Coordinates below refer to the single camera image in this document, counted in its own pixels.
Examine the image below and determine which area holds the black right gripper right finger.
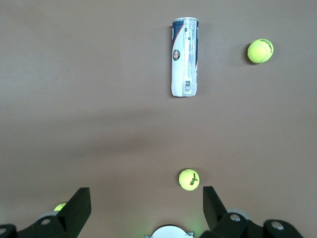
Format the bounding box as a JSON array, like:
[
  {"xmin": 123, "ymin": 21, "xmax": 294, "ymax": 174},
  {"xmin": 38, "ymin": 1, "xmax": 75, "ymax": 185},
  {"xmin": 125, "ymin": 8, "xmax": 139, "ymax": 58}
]
[{"xmin": 199, "ymin": 185, "xmax": 304, "ymax": 238}]

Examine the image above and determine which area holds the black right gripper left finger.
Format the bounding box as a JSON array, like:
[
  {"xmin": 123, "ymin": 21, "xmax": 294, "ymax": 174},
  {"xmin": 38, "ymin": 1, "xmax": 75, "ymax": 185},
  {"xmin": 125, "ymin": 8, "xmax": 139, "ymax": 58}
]
[{"xmin": 0, "ymin": 187, "xmax": 92, "ymax": 238}]

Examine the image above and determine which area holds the white blue tennis ball can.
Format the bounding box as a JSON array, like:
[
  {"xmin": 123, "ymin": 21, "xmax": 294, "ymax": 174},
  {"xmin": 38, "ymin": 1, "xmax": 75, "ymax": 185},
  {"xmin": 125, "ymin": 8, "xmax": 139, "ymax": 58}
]
[{"xmin": 170, "ymin": 16, "xmax": 200, "ymax": 98}]

